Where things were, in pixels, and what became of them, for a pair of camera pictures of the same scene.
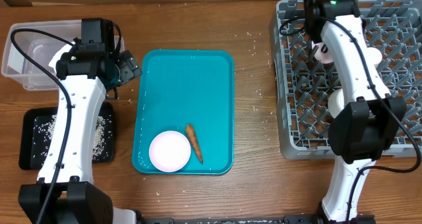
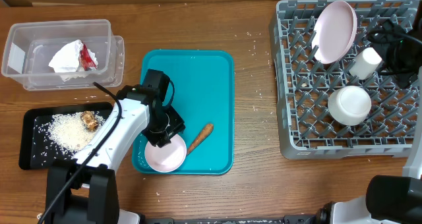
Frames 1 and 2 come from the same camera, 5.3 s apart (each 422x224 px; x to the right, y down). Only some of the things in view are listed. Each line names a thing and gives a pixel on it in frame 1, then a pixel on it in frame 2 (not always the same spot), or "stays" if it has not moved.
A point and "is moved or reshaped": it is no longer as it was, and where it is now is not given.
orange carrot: x=191 y=134 → x=204 y=134
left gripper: x=127 y=71 → x=177 y=126
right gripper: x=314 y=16 → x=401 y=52
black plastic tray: x=36 y=130 stays
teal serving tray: x=191 y=92 stays
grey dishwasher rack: x=304 y=85 stays
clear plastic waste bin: x=32 y=68 stays
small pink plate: x=169 y=151 is moved or reshaped
